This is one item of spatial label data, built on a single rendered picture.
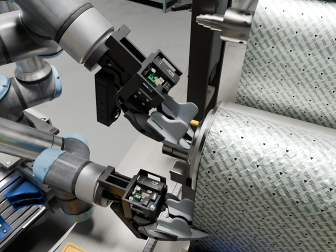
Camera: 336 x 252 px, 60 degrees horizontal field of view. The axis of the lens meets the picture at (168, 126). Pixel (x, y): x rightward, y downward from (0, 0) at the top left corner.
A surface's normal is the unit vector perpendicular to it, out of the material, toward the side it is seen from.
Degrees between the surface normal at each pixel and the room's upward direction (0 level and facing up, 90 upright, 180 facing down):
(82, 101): 0
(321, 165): 23
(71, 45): 81
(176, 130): 90
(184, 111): 87
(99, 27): 41
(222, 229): 90
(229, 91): 0
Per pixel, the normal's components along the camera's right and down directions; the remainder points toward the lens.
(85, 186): -0.28, -0.08
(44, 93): 0.58, 0.63
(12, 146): 0.46, 0.40
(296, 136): 0.04, -0.77
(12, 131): 0.68, -0.30
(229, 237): -0.40, 0.63
